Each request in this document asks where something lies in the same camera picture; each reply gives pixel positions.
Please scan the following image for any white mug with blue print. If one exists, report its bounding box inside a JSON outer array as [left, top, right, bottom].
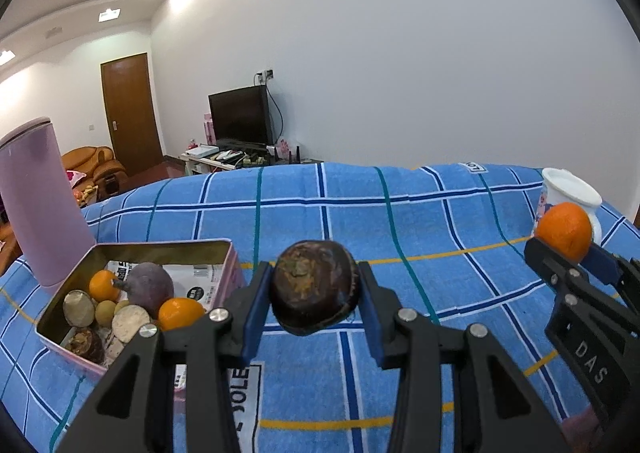
[[537, 168, 603, 244]]

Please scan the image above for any purple round radish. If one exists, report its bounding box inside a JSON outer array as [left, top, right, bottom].
[[111, 262, 175, 316]]

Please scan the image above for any oval orange kumquat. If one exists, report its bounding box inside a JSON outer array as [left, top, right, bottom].
[[158, 297, 207, 332]]

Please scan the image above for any striped taro chunk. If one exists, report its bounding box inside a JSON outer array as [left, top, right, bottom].
[[62, 289, 97, 329], [111, 304, 152, 346]]

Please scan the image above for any white television stand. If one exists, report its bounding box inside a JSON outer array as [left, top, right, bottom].
[[180, 148, 323, 177]]

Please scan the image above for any bumpy orange tangerine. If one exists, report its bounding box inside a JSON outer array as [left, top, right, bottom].
[[535, 202, 593, 264]]

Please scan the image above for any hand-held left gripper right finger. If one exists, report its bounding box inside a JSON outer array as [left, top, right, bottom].
[[358, 261, 572, 453]]

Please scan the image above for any small round orange kumquat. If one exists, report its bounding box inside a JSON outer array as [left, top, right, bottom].
[[89, 270, 121, 303]]

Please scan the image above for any orange leather sofa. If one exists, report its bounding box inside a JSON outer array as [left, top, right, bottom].
[[0, 218, 23, 276], [61, 146, 128, 199]]

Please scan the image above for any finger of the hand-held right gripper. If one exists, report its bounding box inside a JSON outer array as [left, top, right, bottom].
[[524, 236, 607, 321], [585, 242, 640, 305]]

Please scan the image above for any person's right hand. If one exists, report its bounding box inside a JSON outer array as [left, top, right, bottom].
[[561, 407, 609, 453]]

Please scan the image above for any black power cable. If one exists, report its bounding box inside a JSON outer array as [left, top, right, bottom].
[[266, 82, 287, 145]]

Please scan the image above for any lilac cylindrical container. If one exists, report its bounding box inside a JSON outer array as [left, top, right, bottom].
[[0, 117, 96, 286]]

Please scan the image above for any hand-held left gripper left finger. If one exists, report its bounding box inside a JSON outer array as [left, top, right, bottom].
[[52, 259, 274, 453]]

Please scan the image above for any pink tin box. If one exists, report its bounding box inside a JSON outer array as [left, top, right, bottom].
[[36, 239, 246, 404]]

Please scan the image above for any brown wooden door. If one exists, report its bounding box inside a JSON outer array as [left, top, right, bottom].
[[100, 52, 165, 174]]

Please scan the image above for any blue plaid blanket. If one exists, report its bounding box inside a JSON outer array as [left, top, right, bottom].
[[0, 160, 640, 453]]

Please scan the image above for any black flat television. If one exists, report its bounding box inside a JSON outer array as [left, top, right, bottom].
[[208, 86, 275, 150]]

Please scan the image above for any dark brown water chestnut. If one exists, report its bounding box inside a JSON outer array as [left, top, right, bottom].
[[270, 240, 360, 336], [65, 327, 106, 365]]

